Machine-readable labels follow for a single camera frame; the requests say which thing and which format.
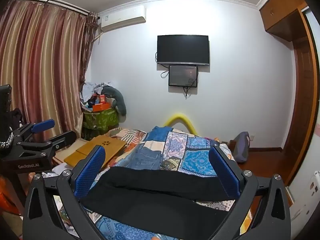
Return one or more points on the blue jeans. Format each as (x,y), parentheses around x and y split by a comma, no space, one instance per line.
(146,158)

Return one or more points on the green storage box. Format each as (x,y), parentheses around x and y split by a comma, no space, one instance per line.
(100,120)

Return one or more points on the small black wall monitor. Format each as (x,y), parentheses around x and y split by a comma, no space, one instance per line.
(183,76)

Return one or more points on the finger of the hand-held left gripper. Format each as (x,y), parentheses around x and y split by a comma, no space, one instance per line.
(42,126)
(61,138)

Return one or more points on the curtain rail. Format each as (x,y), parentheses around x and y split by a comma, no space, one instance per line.
(50,2)

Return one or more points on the brown wooden door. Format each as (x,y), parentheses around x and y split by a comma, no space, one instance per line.
(302,105)

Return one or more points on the white cabinet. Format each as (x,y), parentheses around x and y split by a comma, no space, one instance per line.
(310,200)

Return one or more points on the large black wall television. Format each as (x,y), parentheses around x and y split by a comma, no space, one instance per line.
(182,50)

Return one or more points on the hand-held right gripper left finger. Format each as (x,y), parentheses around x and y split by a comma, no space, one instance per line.
(90,172)

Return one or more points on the wooden overhead cabinet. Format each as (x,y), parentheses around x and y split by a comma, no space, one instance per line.
(282,10)

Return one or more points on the striped brown curtain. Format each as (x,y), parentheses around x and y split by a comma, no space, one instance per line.
(45,67)

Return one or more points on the white air conditioner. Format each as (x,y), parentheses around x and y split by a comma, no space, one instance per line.
(122,18)

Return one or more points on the person's orange clothing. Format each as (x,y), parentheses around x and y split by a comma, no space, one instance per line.
(6,195)

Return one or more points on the yellow foam noodle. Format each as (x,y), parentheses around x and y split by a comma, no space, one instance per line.
(180,117)

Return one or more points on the pile of clothes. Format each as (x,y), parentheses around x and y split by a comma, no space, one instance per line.
(90,90)

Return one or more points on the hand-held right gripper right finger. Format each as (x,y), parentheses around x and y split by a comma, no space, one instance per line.
(225,172)

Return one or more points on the patchwork printed blanket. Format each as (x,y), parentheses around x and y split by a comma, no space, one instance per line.
(197,160)

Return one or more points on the white cloth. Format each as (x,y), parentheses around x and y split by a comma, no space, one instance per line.
(56,170)

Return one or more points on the black pants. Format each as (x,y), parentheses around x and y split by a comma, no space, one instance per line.
(160,195)

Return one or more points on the grey bag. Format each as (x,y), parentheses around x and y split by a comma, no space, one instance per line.
(241,147)

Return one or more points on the grey plush toy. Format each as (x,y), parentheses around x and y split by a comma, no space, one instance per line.
(118,100)

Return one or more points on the orange box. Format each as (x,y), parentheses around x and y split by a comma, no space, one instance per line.
(100,107)

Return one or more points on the light wooden board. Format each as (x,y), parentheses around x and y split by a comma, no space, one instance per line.
(67,150)

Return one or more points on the red striped bedsheet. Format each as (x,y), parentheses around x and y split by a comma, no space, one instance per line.
(125,136)

